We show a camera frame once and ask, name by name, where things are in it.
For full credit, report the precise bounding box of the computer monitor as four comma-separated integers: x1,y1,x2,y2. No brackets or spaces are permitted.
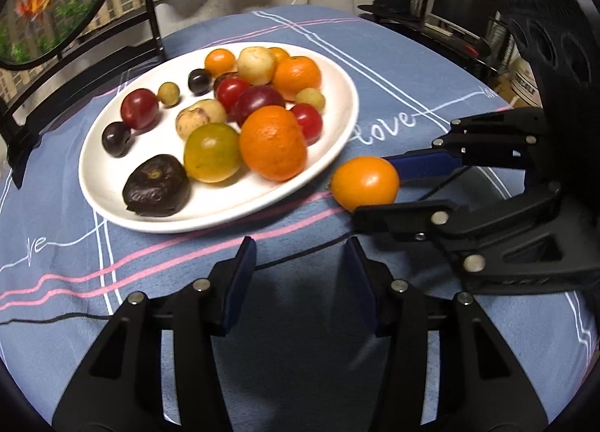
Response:
429,0,498,38

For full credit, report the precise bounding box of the large orange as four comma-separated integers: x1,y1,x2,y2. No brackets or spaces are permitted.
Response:
239,105,308,182

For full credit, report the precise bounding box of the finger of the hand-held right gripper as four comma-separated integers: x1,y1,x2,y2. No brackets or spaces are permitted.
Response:
351,183,562,250
382,108,547,181

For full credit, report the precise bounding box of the black desk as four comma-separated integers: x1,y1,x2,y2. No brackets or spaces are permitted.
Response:
358,10,516,86

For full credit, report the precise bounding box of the white fluffy cushion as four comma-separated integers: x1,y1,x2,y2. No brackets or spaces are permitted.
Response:
154,0,277,33

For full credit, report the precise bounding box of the black hat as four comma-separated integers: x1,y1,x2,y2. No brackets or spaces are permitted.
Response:
358,0,425,19

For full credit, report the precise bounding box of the green tomato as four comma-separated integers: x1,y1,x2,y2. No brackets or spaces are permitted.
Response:
183,122,243,183

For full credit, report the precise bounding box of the pale yellow round fruit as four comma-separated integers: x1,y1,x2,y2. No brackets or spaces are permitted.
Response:
236,46,277,86

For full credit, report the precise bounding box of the tan speckled fruit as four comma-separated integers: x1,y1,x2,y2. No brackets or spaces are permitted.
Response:
175,99,228,141

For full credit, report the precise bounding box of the black cable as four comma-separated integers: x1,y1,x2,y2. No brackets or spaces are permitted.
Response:
0,244,348,326

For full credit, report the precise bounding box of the dark brown mangosteen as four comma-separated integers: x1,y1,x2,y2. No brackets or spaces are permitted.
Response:
123,154,191,218

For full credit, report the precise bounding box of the mandarin orange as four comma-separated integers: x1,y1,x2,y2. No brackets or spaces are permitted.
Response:
272,56,323,102

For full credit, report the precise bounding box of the red tomato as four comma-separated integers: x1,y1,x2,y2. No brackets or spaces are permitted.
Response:
289,103,324,145
216,76,252,110

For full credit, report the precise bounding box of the blue striped tablecloth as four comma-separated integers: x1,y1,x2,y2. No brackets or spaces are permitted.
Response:
0,4,598,430

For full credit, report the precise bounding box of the dark red plum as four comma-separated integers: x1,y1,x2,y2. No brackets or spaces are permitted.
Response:
234,85,286,127
120,88,159,130

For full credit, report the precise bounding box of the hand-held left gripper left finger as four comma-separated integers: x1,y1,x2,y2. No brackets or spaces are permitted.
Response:
51,236,258,432

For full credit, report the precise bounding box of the white bucket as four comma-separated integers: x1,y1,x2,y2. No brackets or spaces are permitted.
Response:
508,57,543,107

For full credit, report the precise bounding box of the white oval plate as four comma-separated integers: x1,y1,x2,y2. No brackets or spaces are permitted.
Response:
78,41,360,234

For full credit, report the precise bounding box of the small yellow-green fruit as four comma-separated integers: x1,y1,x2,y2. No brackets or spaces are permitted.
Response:
157,82,180,108
295,87,326,113

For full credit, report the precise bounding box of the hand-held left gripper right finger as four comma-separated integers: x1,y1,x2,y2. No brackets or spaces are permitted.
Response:
344,236,549,432

